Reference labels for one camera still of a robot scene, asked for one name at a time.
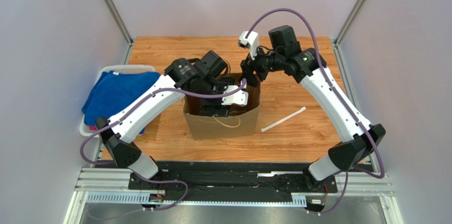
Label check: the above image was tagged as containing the aluminium frame rail front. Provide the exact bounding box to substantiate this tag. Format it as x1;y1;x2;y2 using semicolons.
64;161;403;223

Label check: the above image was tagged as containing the blue folded cloth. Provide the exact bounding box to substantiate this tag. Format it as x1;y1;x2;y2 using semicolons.
81;71;160;127

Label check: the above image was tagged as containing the brown paper bag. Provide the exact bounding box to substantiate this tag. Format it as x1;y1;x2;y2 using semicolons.
183;83;261;140

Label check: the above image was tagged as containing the white paper straw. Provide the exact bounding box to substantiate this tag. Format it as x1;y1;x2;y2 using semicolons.
260;107;306;132

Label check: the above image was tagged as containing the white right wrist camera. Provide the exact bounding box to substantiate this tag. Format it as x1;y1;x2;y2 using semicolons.
238;31;259;60

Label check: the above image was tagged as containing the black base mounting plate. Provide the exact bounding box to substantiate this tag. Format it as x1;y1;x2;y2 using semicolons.
95;160;340;204

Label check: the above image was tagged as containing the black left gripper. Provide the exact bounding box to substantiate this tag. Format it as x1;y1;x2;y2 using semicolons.
198;78;235;118

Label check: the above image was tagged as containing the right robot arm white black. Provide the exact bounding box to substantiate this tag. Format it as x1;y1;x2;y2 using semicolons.
238;25;386;182

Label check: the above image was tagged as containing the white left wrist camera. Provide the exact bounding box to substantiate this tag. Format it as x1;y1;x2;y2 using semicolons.
221;87;249;107

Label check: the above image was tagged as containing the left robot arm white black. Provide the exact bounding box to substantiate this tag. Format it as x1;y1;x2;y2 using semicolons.
95;51;246;179

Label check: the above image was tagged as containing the white plastic basket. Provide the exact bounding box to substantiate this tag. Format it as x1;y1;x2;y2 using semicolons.
79;64;155;137

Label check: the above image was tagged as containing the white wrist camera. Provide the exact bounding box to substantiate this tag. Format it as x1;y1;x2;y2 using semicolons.
221;87;249;107
238;31;259;60

